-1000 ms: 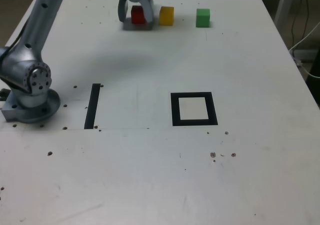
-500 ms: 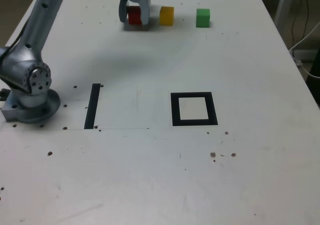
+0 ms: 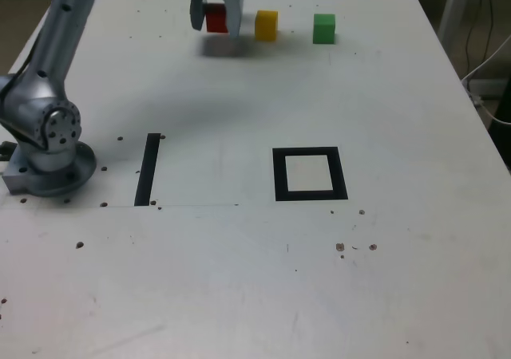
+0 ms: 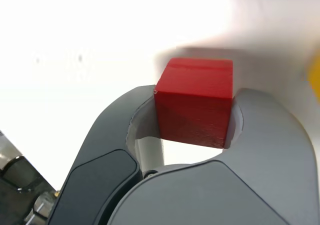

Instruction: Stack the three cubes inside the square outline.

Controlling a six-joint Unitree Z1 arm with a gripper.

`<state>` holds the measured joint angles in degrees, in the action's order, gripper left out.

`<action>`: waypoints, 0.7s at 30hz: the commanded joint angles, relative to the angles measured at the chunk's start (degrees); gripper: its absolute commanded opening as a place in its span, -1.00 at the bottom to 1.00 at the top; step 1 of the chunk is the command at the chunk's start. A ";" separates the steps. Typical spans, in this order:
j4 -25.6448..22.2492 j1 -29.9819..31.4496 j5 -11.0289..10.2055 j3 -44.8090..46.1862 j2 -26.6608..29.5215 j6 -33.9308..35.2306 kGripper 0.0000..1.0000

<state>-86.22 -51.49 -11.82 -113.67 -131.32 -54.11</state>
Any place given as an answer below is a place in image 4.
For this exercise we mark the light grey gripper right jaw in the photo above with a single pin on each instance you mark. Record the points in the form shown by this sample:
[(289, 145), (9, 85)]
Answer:
[(215, 197)]

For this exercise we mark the yellow cube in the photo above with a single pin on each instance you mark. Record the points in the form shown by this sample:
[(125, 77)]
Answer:
[(315, 75)]

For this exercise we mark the red cube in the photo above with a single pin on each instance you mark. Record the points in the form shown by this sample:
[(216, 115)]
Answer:
[(195, 105)]

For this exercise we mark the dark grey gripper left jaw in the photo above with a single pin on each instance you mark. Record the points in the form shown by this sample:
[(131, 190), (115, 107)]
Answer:
[(105, 145)]

